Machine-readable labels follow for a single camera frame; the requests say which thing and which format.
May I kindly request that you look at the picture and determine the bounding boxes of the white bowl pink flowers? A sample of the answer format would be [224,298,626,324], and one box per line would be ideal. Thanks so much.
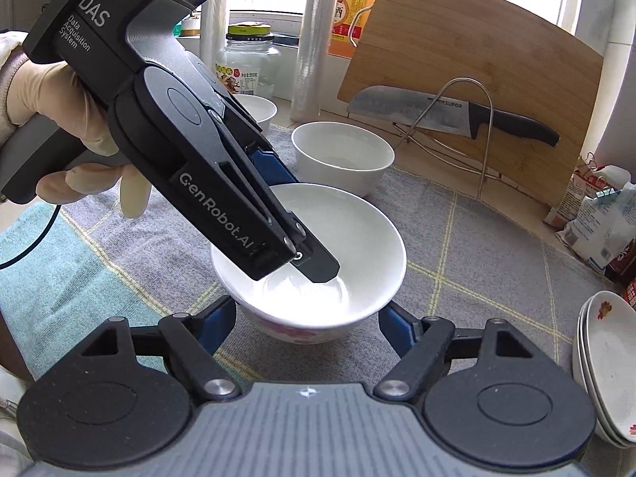
[235,94,278,136]
[211,183,406,345]

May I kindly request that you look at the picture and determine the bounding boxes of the plain white bowl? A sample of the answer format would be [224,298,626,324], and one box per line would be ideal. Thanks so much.
[291,122,395,197]

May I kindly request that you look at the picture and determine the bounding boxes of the white plate with food stain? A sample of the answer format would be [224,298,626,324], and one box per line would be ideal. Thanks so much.
[572,296,635,449]

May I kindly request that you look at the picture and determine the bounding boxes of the white fruit-pattern plate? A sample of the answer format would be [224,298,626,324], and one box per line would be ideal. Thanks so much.
[579,291,635,448]

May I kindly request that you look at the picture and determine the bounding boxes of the left gloved hand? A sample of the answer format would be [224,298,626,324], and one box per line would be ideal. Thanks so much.
[5,58,153,220]

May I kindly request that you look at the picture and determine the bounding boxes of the glass jar with label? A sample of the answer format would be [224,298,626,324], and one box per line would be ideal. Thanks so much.
[215,21,280,99]

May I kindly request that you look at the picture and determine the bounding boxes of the stack of plastic cups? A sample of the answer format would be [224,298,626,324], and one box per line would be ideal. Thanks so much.
[290,0,336,123]

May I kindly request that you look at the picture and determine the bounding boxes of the grey checked cloth mat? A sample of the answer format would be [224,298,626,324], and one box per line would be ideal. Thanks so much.
[0,122,636,477]

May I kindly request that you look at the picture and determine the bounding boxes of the orange seasoning box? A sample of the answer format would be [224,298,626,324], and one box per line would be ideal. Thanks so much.
[329,0,375,58]

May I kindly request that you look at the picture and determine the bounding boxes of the bamboo cutting board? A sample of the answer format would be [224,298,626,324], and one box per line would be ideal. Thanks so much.
[337,0,604,207]

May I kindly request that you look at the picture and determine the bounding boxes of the white clipped food bag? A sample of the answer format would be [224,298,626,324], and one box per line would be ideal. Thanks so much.
[556,182,635,272]

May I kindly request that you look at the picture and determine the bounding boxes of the orange white clipped bag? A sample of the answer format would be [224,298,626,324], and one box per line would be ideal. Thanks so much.
[543,152,632,229]

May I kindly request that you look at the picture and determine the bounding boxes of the wire rack stand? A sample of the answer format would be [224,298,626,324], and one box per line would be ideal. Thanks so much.
[394,76,495,200]

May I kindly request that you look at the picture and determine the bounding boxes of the kitchen knife black handle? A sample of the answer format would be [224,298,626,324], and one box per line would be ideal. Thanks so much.
[347,85,560,147]

